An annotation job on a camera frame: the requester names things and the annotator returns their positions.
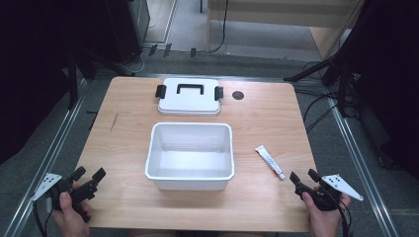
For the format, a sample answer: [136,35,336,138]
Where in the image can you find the black metal stand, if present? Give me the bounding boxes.
[283,53,359,119]
[63,45,136,111]

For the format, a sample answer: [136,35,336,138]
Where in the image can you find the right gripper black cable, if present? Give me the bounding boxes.
[335,196,353,237]

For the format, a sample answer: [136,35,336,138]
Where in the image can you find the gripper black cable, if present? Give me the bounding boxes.
[335,196,353,237]
[32,198,54,237]

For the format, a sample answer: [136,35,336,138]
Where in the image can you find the black hanging cable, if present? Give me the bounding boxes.
[209,0,230,54]

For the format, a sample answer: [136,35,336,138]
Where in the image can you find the white plastic storage box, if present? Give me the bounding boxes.
[144,121,236,192]

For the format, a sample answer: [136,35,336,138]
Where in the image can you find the dark cabinet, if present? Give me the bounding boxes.
[104,0,151,64]

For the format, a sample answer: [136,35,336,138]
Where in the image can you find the dark curtain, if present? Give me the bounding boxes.
[342,0,419,181]
[0,0,115,166]

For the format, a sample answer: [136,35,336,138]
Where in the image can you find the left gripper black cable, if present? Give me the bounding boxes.
[32,198,54,237]

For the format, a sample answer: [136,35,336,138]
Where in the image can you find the person's left hand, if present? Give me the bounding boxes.
[51,192,94,237]

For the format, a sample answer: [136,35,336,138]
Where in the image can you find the metal floor rail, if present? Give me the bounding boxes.
[324,86,402,237]
[2,78,89,237]

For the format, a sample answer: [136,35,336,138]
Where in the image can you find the white lid with black handle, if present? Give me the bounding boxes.
[154,77,224,117]

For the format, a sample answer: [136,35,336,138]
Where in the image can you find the light wooden furniture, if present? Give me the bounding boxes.
[206,0,368,61]

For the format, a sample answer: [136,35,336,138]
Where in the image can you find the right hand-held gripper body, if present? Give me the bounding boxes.
[294,173,365,212]

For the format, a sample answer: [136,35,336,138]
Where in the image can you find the person's right hand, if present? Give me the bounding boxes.
[301,186,352,237]

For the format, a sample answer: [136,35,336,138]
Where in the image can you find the white floor cable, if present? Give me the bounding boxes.
[128,16,158,74]

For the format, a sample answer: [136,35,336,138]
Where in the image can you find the black floor cables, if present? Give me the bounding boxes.
[301,60,344,134]

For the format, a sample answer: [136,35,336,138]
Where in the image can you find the white ointment tube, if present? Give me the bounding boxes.
[254,144,287,181]

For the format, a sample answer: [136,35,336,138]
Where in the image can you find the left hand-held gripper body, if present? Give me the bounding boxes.
[31,172,97,212]

